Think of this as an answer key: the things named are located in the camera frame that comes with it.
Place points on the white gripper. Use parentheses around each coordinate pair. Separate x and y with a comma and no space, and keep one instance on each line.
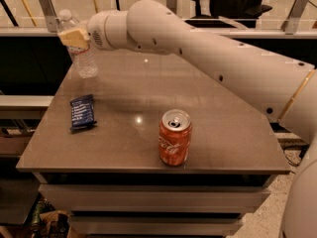
(95,34)

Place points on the clear plastic water bottle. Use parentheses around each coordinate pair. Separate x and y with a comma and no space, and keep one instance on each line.
(82,59)

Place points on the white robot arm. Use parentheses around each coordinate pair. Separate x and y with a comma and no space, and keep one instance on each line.
(282,89)

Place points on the blue rxbar wrapper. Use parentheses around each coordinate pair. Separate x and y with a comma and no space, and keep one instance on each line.
(82,112)

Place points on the orange coca-cola can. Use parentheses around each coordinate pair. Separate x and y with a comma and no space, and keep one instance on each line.
(174,137)

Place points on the grey drawer cabinet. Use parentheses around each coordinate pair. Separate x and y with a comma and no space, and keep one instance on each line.
(155,210)

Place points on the black office chair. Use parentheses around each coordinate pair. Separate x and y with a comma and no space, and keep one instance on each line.
(227,13)

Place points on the glass railing with metal brackets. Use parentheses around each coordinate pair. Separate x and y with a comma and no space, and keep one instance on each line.
(39,10)

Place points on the clutter boxes on floor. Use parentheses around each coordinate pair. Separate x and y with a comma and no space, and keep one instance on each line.
(46,222)

